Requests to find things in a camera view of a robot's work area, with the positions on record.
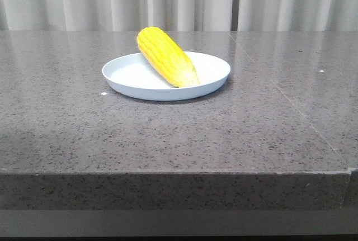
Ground yellow corn cob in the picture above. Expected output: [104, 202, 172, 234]
[136, 27, 200, 88]

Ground light blue round plate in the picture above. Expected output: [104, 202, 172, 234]
[102, 51, 231, 101]

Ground grey pleated curtain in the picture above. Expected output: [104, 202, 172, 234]
[1, 0, 357, 31]

